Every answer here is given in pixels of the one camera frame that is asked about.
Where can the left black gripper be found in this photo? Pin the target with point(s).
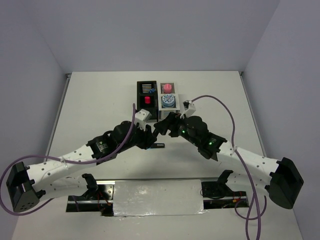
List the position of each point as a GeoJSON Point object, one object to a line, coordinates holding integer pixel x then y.
{"type": "Point", "coordinates": [148, 138]}

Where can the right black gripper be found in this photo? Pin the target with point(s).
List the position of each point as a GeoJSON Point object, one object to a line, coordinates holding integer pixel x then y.
{"type": "Point", "coordinates": [171, 123]}

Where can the blue highlighter marker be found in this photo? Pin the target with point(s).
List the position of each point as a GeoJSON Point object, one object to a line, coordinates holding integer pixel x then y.
{"type": "Point", "coordinates": [157, 145]}

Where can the pink highlighter marker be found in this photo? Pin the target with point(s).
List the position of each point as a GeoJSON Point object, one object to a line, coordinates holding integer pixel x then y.
{"type": "Point", "coordinates": [147, 100]}

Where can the pink cylindrical tube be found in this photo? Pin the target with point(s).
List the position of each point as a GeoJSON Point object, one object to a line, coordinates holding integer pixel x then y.
{"type": "Point", "coordinates": [167, 88]}

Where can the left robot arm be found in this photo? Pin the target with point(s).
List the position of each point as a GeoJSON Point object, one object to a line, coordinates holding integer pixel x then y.
{"type": "Point", "coordinates": [28, 185]}

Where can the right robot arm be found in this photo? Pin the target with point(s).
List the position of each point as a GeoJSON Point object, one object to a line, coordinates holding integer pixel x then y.
{"type": "Point", "coordinates": [280, 179]}

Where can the white organizer container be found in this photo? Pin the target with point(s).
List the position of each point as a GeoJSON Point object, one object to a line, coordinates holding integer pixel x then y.
{"type": "Point", "coordinates": [164, 112]}

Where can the black organizer container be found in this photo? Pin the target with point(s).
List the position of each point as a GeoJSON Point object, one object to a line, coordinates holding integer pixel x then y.
{"type": "Point", "coordinates": [143, 88]}

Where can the silver tape cover panel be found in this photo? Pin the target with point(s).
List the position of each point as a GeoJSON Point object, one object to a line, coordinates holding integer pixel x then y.
{"type": "Point", "coordinates": [158, 198]}

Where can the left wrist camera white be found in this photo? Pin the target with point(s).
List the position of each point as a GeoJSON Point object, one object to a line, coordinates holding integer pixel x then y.
{"type": "Point", "coordinates": [140, 119]}

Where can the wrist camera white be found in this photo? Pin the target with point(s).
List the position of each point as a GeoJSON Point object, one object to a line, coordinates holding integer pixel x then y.
{"type": "Point", "coordinates": [189, 109]}
{"type": "Point", "coordinates": [140, 119]}

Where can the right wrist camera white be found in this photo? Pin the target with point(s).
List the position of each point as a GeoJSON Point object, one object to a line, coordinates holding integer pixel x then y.
{"type": "Point", "coordinates": [189, 109]}

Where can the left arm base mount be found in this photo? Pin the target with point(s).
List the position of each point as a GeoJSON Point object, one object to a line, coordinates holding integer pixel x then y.
{"type": "Point", "coordinates": [98, 197]}

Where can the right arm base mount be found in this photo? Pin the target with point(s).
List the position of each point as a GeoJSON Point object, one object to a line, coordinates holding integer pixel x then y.
{"type": "Point", "coordinates": [217, 195]}

